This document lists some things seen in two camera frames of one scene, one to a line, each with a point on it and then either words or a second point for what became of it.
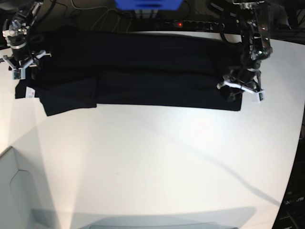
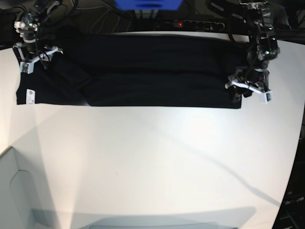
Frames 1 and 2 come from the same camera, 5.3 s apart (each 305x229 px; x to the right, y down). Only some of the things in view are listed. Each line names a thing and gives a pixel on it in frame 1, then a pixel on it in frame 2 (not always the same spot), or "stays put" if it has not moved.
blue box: x=148 y=5 stays put
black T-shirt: x=86 y=69 stays put
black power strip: x=194 y=25 stays put
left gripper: x=16 y=39 -> x=28 y=49
